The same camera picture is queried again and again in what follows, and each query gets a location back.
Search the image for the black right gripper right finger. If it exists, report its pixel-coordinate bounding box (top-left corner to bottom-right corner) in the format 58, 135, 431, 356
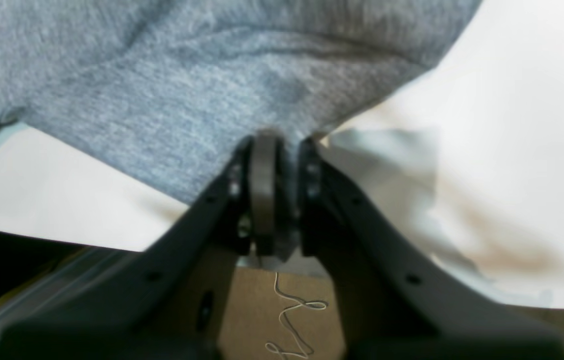
298, 138, 564, 360

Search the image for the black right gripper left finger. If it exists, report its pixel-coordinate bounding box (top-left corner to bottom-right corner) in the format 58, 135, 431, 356
0, 136, 254, 360

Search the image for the grey t-shirt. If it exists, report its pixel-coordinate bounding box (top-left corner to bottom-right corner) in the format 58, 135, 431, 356
0, 0, 481, 203

